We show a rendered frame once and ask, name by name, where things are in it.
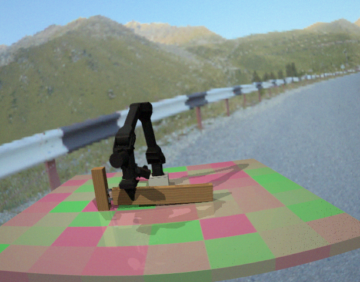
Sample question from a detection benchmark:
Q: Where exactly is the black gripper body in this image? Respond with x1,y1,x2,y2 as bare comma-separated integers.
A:
119,162,136,190

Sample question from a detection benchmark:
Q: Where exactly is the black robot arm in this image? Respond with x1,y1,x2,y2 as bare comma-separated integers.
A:
109,102,166,179

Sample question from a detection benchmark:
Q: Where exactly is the brown wooden post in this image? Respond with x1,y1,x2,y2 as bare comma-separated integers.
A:
91,167,111,211

